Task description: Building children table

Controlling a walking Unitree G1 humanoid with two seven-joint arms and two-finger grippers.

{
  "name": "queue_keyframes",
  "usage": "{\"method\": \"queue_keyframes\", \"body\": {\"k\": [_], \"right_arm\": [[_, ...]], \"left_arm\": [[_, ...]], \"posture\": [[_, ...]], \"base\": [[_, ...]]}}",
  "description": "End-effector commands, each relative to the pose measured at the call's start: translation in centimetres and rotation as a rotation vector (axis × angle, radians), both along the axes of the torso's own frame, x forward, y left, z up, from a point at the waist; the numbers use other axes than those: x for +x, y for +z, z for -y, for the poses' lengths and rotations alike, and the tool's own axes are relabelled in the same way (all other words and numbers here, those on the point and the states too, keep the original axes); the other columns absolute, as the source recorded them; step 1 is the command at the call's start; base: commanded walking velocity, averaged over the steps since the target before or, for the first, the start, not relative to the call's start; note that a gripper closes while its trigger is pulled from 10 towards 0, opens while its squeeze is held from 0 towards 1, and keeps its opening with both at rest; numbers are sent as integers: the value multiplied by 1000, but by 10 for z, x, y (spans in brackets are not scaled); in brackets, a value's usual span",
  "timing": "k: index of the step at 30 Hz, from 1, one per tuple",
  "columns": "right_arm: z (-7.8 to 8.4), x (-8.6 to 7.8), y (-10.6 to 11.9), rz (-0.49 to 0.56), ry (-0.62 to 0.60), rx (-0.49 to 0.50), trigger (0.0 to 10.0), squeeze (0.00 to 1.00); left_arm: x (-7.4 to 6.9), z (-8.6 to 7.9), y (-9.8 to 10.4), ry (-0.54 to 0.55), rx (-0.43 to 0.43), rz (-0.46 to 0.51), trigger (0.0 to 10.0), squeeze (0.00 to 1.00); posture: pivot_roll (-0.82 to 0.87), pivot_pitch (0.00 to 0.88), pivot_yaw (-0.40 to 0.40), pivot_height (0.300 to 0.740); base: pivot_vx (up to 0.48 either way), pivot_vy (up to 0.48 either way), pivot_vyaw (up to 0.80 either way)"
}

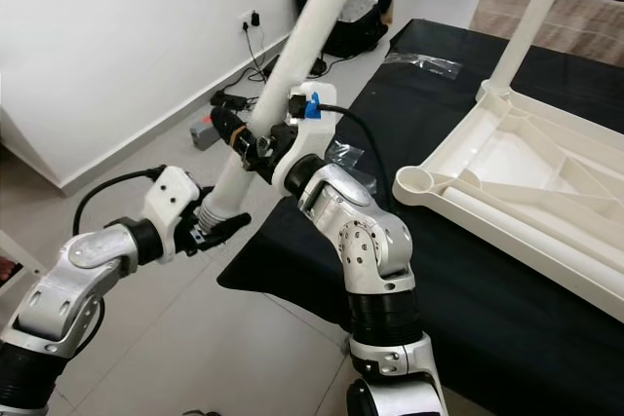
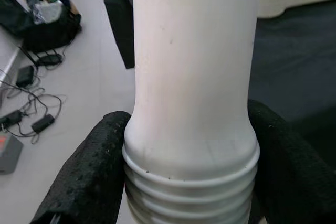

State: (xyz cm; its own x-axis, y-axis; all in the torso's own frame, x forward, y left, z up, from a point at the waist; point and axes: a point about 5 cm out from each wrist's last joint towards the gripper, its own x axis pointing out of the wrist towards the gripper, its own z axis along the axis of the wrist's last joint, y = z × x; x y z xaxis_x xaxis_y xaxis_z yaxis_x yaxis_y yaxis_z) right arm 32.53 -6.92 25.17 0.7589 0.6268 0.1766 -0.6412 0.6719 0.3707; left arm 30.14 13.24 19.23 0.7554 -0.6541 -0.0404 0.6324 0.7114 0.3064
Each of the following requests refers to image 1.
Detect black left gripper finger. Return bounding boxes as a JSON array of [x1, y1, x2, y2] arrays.
[[205, 213, 252, 242]]

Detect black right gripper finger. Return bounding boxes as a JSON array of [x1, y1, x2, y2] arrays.
[[210, 109, 254, 149]]

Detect grey box with red label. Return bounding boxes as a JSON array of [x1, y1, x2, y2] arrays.
[[190, 114, 220, 151]]

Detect black power strip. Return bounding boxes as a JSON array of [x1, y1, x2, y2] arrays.
[[210, 90, 250, 110]]

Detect clear plastic tape patch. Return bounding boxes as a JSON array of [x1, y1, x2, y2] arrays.
[[324, 138, 364, 171]]

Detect black open suitcase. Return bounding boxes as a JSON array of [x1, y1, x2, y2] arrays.
[[291, 0, 393, 57]]

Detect white plastic table top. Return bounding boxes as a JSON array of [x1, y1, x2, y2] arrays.
[[393, 80, 624, 324]]

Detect black tablecloth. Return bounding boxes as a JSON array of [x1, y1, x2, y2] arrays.
[[216, 19, 624, 416]]

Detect beige cloth covered stand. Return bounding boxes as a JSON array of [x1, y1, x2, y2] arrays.
[[473, 0, 624, 66]]

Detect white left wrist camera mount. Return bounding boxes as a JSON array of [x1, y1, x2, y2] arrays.
[[143, 165, 206, 261]]

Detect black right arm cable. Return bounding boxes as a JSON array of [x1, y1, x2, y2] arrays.
[[307, 95, 397, 212]]

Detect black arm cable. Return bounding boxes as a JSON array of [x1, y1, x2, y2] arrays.
[[307, 95, 397, 212], [73, 168, 162, 237]]

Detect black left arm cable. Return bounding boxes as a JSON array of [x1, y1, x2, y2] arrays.
[[73, 168, 162, 237]]

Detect white wall socket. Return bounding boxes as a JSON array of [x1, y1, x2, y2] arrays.
[[239, 9, 266, 32]]

